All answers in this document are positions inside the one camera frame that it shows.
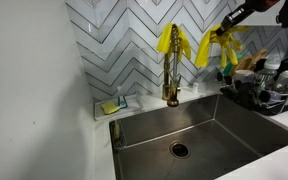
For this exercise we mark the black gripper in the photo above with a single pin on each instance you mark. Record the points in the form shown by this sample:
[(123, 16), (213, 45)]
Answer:
[(260, 5)]

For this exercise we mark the yellow rubber glove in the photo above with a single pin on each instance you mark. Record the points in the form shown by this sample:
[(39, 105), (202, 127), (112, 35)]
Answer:
[(164, 41), (207, 46)]

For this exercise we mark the round wooden plate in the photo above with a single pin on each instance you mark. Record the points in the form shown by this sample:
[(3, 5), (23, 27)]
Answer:
[(259, 56), (245, 64)]

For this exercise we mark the green plate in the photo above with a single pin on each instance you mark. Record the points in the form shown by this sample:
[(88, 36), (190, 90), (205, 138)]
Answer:
[(228, 69)]

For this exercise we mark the white cup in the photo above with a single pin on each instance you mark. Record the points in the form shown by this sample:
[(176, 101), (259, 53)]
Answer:
[(243, 75)]

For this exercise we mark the clear baby bottle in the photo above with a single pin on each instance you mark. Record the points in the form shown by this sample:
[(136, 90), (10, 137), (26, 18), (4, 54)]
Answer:
[(271, 65)]

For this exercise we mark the small white countertop cap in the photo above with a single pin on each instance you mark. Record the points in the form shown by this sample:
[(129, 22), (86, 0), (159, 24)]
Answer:
[(195, 88)]

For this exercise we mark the gold spring kitchen faucet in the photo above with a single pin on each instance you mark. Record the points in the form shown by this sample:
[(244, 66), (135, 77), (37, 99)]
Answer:
[(166, 86)]

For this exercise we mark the black drying mat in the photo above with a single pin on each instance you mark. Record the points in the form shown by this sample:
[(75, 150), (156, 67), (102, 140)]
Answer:
[(277, 110)]

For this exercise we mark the dark steel sink basin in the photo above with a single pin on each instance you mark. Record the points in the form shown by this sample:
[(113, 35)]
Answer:
[(217, 133)]

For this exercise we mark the blue white dish brush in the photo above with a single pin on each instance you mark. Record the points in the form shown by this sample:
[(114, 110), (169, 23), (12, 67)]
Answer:
[(122, 102)]

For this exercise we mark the round sink drain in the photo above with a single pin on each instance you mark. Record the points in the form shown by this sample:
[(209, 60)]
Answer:
[(180, 150)]

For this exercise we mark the yellow sponge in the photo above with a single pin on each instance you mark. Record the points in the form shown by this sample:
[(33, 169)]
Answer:
[(109, 107)]

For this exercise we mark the dark sink corner caddy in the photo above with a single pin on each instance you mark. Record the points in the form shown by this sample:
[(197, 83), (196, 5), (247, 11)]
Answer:
[(117, 133)]

